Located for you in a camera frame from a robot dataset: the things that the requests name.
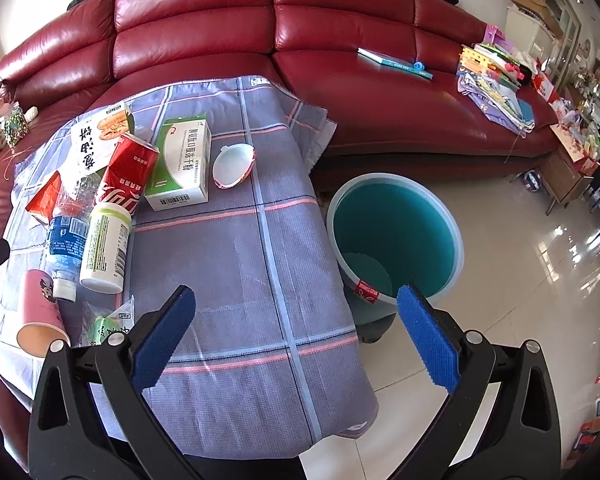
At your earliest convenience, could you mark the red orange snack wrapper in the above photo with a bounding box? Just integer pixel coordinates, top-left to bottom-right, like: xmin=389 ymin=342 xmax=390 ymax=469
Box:
xmin=26 ymin=171 xmax=61 ymax=226

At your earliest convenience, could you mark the white burger food box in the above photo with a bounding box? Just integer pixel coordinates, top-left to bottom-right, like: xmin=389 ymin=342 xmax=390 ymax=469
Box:
xmin=59 ymin=101 xmax=133 ymax=198

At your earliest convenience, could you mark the pink paper cup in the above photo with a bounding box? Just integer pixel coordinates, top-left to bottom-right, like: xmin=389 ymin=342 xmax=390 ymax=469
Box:
xmin=16 ymin=269 xmax=70 ymax=358

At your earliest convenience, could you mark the wooden side table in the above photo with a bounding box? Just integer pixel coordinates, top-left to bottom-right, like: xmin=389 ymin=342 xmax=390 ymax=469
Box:
xmin=536 ymin=124 xmax=600 ymax=216

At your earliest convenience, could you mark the purple plaid tablecloth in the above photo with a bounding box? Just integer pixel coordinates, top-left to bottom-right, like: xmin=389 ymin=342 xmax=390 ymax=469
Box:
xmin=0 ymin=75 xmax=379 ymax=458

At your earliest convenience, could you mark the green white medicine box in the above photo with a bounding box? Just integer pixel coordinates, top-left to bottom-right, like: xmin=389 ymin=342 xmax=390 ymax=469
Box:
xmin=144 ymin=115 xmax=212 ymax=211

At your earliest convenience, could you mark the white red plastic bowl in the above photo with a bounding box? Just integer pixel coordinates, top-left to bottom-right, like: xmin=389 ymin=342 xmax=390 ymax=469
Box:
xmin=212 ymin=143 xmax=256 ymax=190

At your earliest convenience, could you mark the small blue white ball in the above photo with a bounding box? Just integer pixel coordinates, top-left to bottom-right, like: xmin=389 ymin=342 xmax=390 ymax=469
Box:
xmin=520 ymin=169 xmax=543 ymax=193

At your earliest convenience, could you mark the cardboard box on cabinet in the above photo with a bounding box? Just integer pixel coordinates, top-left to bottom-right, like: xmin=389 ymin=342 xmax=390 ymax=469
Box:
xmin=510 ymin=0 xmax=564 ymax=39

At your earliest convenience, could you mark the white green-label bottle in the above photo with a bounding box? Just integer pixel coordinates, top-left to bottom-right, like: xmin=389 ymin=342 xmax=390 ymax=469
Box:
xmin=80 ymin=203 xmax=132 ymax=295

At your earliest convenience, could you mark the red cola can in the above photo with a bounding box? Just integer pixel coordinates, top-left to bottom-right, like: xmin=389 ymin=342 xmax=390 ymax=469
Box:
xmin=95 ymin=133 xmax=159 ymax=216

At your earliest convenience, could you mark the clear blue-label water bottle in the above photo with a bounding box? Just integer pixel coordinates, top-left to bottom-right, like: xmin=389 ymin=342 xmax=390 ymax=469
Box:
xmin=45 ymin=172 xmax=102 ymax=302

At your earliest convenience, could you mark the pile of colourful papers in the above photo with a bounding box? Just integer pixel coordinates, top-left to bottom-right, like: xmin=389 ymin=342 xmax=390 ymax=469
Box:
xmin=456 ymin=25 xmax=536 ymax=138

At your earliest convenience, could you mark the red leather sofa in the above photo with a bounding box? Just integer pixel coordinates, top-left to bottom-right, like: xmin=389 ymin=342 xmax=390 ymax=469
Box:
xmin=0 ymin=0 xmax=562 ymax=470

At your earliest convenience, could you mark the teal book on sofa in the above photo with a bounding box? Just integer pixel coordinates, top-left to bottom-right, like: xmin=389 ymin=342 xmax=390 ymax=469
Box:
xmin=358 ymin=48 xmax=432 ymax=80

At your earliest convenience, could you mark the green clear snack bag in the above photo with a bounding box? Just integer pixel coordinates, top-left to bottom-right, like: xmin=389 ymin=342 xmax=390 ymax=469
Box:
xmin=80 ymin=296 xmax=135 ymax=346

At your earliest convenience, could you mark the black stool under bucket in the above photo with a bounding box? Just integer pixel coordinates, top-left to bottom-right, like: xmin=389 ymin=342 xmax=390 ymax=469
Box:
xmin=344 ymin=288 xmax=396 ymax=344

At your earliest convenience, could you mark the teal plastic trash bucket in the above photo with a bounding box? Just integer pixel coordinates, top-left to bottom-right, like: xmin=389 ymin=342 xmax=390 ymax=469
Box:
xmin=326 ymin=172 xmax=465 ymax=308

